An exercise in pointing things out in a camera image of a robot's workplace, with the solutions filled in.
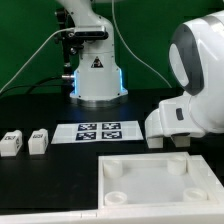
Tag white square tabletop part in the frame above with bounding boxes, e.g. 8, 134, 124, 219
98, 152, 224, 209

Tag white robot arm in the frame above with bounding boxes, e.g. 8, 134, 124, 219
56, 0, 224, 148

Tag white sheet with markers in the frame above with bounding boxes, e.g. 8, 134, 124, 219
52, 121, 143, 144

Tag white L-shaped obstacle fixture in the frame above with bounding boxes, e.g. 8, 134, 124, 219
191, 155, 224, 191

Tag grey cable at right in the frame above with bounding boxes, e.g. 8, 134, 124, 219
111, 0, 173, 89

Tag black cable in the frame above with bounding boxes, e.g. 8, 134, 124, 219
0, 76, 73, 98

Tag black camera stand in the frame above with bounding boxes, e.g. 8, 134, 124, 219
54, 8, 83, 102

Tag white cable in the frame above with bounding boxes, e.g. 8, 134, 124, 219
0, 27, 76, 93

